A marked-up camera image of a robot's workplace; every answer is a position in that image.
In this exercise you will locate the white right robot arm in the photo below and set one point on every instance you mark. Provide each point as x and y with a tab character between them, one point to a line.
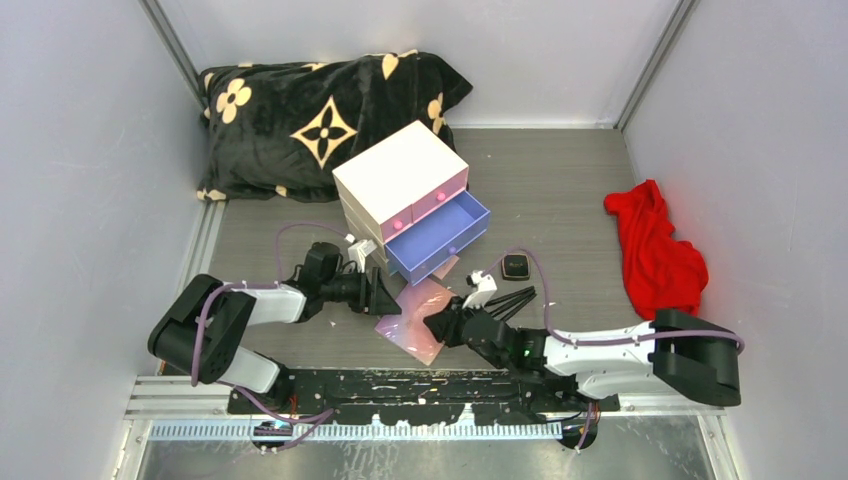
674	352

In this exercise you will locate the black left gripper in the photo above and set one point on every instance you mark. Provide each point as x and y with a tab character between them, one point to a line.
372	296

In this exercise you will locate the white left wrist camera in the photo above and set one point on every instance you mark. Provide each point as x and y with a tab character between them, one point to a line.
359	250

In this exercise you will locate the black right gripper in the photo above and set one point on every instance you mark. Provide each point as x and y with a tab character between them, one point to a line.
445	323

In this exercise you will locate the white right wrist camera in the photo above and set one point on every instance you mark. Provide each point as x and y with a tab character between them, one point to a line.
483	289

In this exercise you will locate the black thin makeup brush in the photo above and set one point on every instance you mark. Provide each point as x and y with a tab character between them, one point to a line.
518	293

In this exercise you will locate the black floral plush blanket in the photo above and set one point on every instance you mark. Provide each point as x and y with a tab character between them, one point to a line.
281	129

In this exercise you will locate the black fan makeup brush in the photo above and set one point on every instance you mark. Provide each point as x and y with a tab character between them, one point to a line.
493	304

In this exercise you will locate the black square compact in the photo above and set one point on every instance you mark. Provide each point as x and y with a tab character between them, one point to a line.
515	267

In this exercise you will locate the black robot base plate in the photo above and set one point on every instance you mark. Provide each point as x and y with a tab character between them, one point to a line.
431	397

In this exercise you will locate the small pink card packet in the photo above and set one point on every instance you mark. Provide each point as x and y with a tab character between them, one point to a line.
444	269

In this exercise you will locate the blue drawer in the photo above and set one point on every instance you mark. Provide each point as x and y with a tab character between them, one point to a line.
428	244

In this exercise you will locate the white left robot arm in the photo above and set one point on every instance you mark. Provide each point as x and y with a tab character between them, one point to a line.
201	333

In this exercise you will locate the black long makeup brush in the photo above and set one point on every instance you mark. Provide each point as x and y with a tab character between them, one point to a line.
513	307

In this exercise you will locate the red cloth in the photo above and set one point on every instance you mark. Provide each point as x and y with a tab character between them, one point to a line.
658	271

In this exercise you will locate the white pink drawer organizer box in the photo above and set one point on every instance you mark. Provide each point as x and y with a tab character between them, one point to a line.
396	183

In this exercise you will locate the holographic eyeshadow palette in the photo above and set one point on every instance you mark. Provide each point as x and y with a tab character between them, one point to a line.
408	330

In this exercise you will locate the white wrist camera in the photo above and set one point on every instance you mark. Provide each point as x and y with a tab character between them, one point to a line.
359	250
483	289

